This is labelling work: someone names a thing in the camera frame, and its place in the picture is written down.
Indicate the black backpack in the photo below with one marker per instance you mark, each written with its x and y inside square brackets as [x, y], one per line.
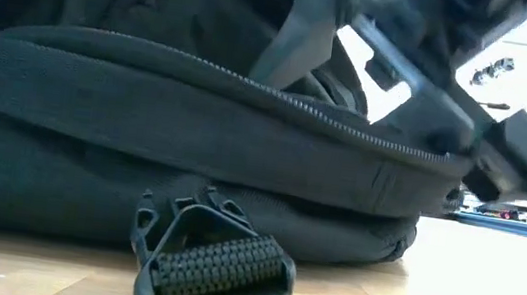
[95, 122]

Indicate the black ceiling spotlight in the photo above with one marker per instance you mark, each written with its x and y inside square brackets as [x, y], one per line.
[492, 72]

